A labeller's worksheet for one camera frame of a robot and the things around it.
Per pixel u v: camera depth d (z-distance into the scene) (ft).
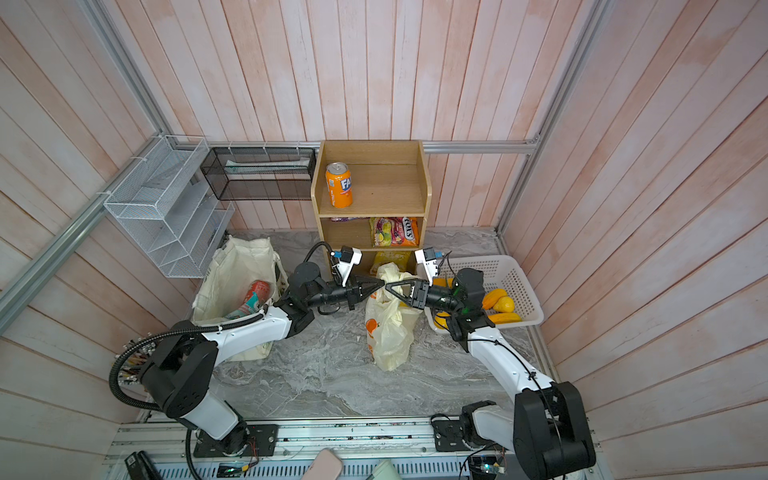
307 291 2.12
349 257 2.21
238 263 2.91
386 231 3.04
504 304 3.03
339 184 2.48
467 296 1.94
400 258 3.51
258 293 3.06
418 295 2.15
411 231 3.10
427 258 2.25
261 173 2.91
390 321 2.25
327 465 2.27
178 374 1.46
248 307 2.87
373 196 2.82
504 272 3.22
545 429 1.32
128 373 2.30
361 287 2.30
